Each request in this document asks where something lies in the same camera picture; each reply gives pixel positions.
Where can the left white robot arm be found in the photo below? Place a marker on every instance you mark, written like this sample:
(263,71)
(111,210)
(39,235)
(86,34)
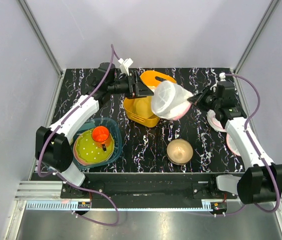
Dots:
(52,144)

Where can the yellow-green dotted plate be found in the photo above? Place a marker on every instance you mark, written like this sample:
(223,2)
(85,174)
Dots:
(88,135)

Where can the flat pink-rimmed mesh bag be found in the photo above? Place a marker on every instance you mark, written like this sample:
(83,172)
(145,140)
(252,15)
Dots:
(231,145)

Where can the orange plastic cup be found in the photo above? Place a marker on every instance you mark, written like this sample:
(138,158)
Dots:
(101,136)

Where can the white mesh laundry bag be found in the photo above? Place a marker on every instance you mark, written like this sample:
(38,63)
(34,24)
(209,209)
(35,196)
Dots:
(170,101)

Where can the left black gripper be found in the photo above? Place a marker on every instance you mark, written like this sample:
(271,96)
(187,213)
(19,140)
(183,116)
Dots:
(139,89)

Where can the beige bra in basket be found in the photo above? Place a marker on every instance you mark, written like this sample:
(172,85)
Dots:
(142,107)

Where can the yellow plastic basket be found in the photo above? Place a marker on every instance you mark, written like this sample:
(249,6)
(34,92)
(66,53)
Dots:
(151,79)

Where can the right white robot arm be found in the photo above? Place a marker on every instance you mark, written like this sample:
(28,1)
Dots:
(262,179)

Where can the open laundry bag pink trim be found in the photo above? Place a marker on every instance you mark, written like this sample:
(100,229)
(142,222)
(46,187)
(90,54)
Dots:
(213,122)

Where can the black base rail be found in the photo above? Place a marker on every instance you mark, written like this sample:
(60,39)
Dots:
(186,185)

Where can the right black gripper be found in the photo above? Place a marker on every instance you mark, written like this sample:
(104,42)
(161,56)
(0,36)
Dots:
(198,99)

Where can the pink plate under green plate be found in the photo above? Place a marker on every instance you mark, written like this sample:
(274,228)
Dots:
(87,152)

